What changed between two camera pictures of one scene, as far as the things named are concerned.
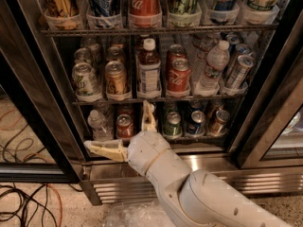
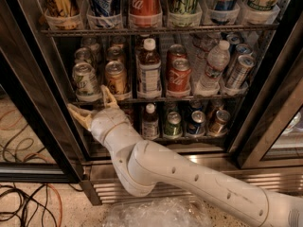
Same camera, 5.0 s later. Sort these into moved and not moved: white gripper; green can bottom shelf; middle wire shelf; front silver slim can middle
Moved: white gripper
Not moved: middle wire shelf; green can bottom shelf; front silver slim can middle
